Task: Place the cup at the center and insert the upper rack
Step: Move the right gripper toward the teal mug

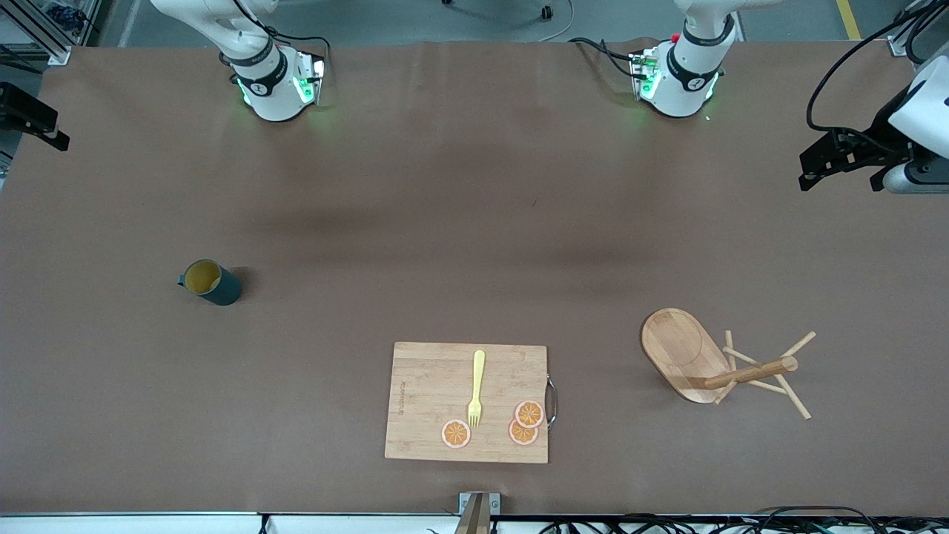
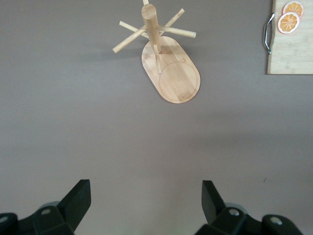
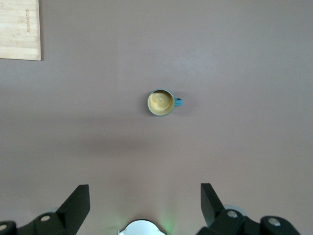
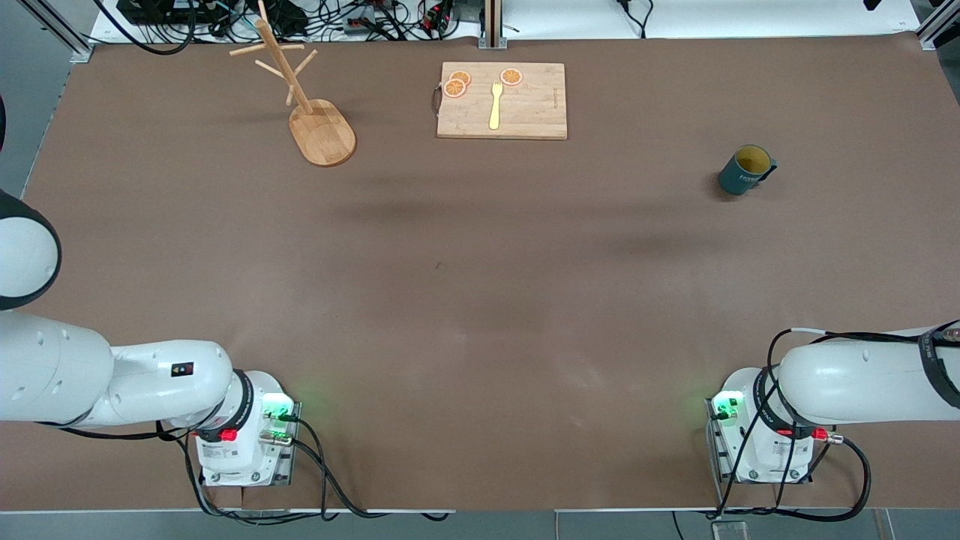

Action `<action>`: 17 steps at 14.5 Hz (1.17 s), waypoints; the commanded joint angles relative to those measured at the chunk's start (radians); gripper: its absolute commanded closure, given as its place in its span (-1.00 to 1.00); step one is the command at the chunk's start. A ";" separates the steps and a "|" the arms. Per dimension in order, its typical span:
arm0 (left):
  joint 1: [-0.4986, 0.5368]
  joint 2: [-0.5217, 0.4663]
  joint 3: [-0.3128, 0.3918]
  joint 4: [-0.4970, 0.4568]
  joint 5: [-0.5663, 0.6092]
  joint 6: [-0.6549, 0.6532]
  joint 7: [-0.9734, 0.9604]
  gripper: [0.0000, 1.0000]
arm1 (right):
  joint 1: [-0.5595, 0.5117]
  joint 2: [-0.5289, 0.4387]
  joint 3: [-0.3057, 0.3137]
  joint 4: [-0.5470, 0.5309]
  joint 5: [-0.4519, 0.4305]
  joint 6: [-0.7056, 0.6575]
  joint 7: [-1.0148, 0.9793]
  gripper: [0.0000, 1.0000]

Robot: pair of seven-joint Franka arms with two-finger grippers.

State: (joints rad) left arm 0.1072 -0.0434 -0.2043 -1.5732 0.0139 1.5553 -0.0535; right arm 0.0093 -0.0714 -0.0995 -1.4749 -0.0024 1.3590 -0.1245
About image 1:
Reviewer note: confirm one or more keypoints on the orange slice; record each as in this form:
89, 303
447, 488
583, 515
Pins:
529, 413
456, 434
519, 437

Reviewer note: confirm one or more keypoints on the aluminium frame post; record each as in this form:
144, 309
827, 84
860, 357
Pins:
901, 44

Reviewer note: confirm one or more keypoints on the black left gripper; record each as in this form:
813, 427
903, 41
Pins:
879, 142

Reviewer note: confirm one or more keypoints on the teal ribbed mug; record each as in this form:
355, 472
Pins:
222, 291

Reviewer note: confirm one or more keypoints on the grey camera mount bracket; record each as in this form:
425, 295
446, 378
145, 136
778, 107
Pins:
478, 512

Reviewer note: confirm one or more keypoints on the bamboo cutting board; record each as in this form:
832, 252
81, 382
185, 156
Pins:
430, 400

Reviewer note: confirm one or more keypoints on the yellow plastic fork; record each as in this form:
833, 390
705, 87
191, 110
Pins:
479, 371

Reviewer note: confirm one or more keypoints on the wooden mug tree rack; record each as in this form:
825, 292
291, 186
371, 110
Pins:
678, 348

